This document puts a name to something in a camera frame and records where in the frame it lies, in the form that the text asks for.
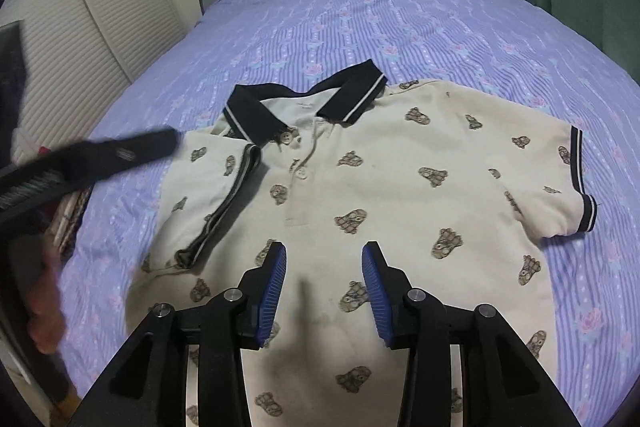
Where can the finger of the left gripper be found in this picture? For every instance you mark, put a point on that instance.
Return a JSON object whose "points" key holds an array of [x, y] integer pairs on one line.
{"points": [[88, 162]]}

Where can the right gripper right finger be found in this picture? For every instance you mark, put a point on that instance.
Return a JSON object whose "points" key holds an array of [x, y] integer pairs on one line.
{"points": [[387, 289]]}

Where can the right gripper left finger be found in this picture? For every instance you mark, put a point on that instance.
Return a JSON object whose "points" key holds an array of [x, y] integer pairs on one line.
{"points": [[261, 288]]}

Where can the cream bear-print polo shirt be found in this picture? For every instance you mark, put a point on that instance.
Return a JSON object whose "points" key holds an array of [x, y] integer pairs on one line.
{"points": [[458, 187]]}

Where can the left hand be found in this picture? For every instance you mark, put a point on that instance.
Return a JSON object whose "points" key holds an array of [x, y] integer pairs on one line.
{"points": [[47, 324]]}

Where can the beige plaid folded blanket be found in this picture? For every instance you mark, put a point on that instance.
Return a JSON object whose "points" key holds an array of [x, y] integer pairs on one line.
{"points": [[67, 221]]}

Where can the white louvered wardrobe door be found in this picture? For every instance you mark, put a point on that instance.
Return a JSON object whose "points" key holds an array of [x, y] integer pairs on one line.
{"points": [[81, 55]]}

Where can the purple floral striped bedspread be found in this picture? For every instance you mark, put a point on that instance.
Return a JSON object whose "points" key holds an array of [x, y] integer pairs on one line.
{"points": [[506, 48]]}

